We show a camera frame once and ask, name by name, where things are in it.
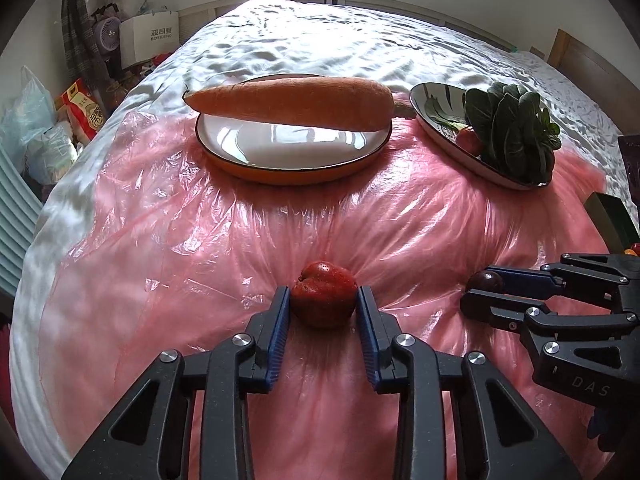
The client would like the wooden headboard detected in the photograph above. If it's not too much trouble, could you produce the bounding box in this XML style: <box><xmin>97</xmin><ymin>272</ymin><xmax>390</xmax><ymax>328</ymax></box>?
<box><xmin>547</xmin><ymin>29</ymin><xmax>640</xmax><ymax>136</ymax></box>

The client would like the red yellow packet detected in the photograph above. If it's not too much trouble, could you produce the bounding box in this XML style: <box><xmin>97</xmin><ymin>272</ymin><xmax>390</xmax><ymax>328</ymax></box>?
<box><xmin>55</xmin><ymin>77</ymin><xmax>108</xmax><ymax>141</ymax></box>

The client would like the carrot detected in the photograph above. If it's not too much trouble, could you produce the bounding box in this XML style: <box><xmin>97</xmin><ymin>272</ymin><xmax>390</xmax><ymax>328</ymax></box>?
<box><xmin>182</xmin><ymin>76</ymin><xmax>418</xmax><ymax>133</ymax></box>

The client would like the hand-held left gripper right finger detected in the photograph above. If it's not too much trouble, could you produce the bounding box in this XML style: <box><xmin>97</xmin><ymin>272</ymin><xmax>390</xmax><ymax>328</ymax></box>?
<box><xmin>354</xmin><ymin>285</ymin><xmax>583</xmax><ymax>480</ymax></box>

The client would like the pink plastic sheet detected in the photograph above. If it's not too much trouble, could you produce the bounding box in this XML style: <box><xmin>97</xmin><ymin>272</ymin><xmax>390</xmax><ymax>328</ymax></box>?
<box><xmin>37</xmin><ymin>107</ymin><xmax>613</xmax><ymax>480</ymax></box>

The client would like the white paper bag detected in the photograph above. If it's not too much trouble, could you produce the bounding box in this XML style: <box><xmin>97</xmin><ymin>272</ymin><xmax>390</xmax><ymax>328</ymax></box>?
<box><xmin>119</xmin><ymin>9</ymin><xmax>182</xmax><ymax>70</ymax></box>

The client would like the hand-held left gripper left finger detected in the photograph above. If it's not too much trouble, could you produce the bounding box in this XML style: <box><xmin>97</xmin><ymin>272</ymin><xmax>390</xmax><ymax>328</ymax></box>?
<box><xmin>60</xmin><ymin>285</ymin><xmax>293</xmax><ymax>480</ymax></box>

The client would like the white dark-rimmed plate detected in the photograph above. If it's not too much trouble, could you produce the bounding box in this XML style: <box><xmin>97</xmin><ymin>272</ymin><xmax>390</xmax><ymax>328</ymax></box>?
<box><xmin>409</xmin><ymin>82</ymin><xmax>553</xmax><ymax>191</ymax></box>

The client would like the orange rimmed plate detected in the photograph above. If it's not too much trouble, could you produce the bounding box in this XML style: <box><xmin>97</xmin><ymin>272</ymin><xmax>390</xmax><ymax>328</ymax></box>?
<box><xmin>195</xmin><ymin>74</ymin><xmax>393</xmax><ymax>184</ymax></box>

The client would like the light blue folding chair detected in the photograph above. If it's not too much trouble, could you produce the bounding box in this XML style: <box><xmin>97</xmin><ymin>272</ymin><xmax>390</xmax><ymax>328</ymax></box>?
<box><xmin>0</xmin><ymin>135</ymin><xmax>43</xmax><ymax>301</ymax></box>

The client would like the clear plastic bag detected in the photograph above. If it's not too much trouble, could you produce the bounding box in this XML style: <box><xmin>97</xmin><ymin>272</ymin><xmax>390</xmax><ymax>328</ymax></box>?
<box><xmin>0</xmin><ymin>66</ymin><xmax>57</xmax><ymax>161</ymax></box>

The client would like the person's right hand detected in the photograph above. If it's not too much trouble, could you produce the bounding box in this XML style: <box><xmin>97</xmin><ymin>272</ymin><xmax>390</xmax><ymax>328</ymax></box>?
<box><xmin>586</xmin><ymin>400</ymin><xmax>640</xmax><ymax>457</ymax></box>

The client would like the plaid scarf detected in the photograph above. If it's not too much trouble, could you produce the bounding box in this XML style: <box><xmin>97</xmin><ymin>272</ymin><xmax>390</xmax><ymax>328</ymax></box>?
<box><xmin>61</xmin><ymin>0</ymin><xmax>108</xmax><ymax>93</ymax></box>

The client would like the small red apple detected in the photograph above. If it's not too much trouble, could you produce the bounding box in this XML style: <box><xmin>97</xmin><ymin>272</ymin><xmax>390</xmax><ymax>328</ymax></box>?
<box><xmin>290</xmin><ymin>261</ymin><xmax>358</xmax><ymax>331</ymax></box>

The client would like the purple fan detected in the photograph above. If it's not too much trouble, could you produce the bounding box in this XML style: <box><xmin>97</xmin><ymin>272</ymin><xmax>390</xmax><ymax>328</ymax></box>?
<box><xmin>90</xmin><ymin>15</ymin><xmax>123</xmax><ymax>56</ymax></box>

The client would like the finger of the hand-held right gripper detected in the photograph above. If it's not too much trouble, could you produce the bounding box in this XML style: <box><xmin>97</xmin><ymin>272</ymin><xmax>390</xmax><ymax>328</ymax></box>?
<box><xmin>467</xmin><ymin>253</ymin><xmax>640</xmax><ymax>306</ymax></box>
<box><xmin>460</xmin><ymin>290</ymin><xmax>640</xmax><ymax>356</ymax></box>

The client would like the green tray box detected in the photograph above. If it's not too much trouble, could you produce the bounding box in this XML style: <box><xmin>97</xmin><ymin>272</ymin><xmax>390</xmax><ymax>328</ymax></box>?
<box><xmin>585</xmin><ymin>191</ymin><xmax>640</xmax><ymax>257</ymax></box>

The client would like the dark plum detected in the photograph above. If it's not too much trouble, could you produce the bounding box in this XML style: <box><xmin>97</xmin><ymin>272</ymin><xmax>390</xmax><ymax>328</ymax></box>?
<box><xmin>466</xmin><ymin>270</ymin><xmax>505</xmax><ymax>293</ymax></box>

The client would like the green bok choy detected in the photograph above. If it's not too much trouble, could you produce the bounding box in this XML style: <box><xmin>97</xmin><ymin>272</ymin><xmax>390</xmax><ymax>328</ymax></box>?
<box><xmin>462</xmin><ymin>81</ymin><xmax>563</xmax><ymax>183</ymax></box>

